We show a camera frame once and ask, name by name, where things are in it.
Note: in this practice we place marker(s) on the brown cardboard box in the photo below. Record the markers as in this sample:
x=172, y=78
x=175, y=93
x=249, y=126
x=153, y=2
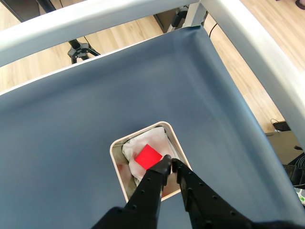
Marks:
x=283, y=145

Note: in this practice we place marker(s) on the small black device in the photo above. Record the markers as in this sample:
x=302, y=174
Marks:
x=282, y=126

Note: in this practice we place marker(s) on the white table leg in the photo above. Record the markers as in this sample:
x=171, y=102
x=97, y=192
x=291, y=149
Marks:
x=190, y=16

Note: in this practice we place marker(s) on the black tripod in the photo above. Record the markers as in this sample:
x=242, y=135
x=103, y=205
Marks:
x=79, y=51

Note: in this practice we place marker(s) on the dark brown cabinet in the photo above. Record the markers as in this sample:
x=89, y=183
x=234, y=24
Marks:
x=163, y=22

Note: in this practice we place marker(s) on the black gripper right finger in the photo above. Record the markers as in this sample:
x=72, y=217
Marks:
x=205, y=205

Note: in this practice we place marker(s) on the white metal frame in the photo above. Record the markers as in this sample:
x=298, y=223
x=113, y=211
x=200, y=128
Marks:
x=71, y=21

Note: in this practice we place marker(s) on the white crumpled paper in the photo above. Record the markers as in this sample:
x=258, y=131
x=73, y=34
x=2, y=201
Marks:
x=152, y=138

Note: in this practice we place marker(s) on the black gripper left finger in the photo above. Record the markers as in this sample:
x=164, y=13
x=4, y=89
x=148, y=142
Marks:
x=143, y=202

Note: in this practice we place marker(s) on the beige plastic box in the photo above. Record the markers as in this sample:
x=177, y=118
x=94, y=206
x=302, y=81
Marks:
x=176, y=140

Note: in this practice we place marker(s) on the blue table mat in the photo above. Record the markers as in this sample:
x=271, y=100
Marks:
x=95, y=107

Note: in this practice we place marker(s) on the red cube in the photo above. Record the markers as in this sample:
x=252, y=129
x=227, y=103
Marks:
x=147, y=156

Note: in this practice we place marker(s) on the dark furniture panel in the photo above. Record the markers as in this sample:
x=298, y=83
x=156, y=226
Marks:
x=26, y=8

